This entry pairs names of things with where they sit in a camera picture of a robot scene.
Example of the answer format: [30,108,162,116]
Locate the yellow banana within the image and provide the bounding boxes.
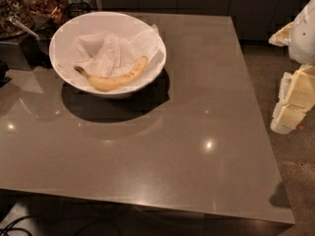
[74,56,149,91]

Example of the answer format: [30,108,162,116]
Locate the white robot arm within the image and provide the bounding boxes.
[269,0,315,134]

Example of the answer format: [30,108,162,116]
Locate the white paper napkin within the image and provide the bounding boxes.
[58,25,159,78]

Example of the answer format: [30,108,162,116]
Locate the glass jar of snacks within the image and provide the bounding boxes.
[27,0,68,27]

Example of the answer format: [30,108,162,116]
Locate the plate of dried snacks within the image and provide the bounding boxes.
[0,0,34,39]

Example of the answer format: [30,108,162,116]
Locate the metal spoon handle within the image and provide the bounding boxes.
[9,16,40,41]

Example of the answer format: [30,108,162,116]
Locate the black cable on floor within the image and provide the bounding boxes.
[0,214,33,236]

